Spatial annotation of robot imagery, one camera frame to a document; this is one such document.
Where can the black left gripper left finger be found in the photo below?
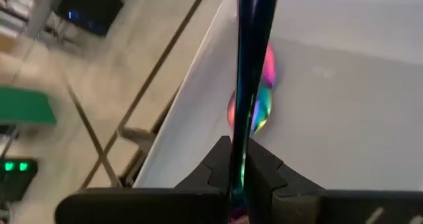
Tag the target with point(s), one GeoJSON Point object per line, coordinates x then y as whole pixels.
{"type": "Point", "coordinates": [198, 201]}

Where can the green board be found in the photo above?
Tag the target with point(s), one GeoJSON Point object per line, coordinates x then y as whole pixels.
{"type": "Point", "coordinates": [24, 105]}

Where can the black equipment box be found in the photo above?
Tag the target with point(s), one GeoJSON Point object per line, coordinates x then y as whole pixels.
{"type": "Point", "coordinates": [89, 9]}

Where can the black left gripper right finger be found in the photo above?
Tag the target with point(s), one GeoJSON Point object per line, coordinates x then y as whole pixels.
{"type": "Point", "coordinates": [284, 201]}

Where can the black computer with green lights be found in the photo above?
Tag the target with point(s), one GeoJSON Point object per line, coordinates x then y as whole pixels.
{"type": "Point", "coordinates": [16, 177]}

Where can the iridescent rainbow spoon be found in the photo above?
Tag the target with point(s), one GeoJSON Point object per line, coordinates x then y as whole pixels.
{"type": "Point", "coordinates": [254, 35]}
{"type": "Point", "coordinates": [264, 101]}

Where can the clear plastic bin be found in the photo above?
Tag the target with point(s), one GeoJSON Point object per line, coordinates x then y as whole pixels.
{"type": "Point", "coordinates": [330, 118]}

